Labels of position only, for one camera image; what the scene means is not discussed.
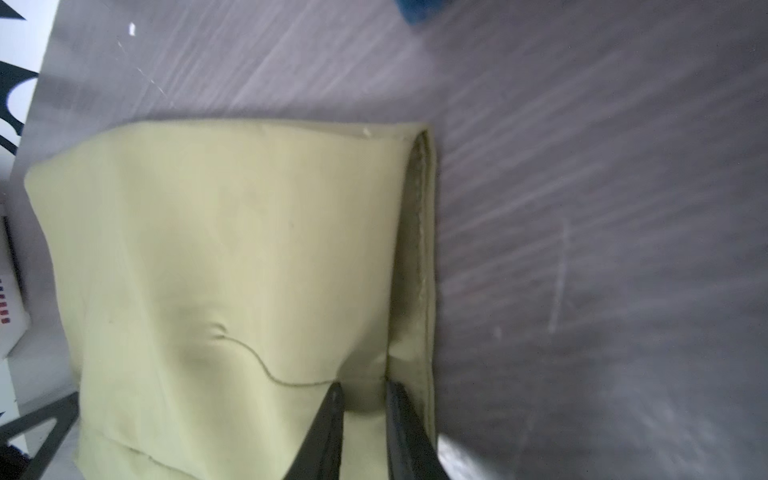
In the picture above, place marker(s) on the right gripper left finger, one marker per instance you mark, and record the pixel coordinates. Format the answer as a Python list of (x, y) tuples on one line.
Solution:
[(320, 454)]

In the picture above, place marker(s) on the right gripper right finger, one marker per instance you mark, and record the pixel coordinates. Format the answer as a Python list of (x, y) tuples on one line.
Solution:
[(410, 454)]

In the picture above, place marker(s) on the blue denim skirt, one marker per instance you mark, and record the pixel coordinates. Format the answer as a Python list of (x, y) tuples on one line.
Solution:
[(418, 11)]

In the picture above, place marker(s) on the olive green skirt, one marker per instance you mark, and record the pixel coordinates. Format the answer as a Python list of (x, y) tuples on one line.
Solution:
[(215, 277)]

